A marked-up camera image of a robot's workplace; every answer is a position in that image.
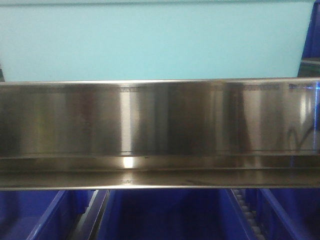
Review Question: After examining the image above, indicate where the dark blue bin upper right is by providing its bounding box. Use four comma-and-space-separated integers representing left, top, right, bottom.
298, 0, 320, 78

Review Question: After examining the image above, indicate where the light cyan plastic bin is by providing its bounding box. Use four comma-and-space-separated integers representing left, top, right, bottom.
0, 0, 314, 82

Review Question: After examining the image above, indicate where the stainless steel shelf rail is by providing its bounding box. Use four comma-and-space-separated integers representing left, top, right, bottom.
0, 78, 320, 190

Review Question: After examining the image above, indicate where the dark blue bin lower left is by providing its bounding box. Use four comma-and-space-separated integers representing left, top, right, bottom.
0, 190, 94, 240

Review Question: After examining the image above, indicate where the white roller track strip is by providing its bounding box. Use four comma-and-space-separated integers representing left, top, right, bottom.
231, 188, 265, 240

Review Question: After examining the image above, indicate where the dark blue bin lower centre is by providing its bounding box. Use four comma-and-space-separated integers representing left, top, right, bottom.
97, 188, 257, 240

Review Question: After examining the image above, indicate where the dark blue bin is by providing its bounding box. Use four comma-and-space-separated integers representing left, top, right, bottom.
0, 190, 94, 240
256, 188, 320, 240
97, 188, 257, 240
298, 0, 320, 78

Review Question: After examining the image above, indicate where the dark blue bin lower right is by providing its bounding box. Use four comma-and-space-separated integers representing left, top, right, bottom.
256, 188, 320, 240

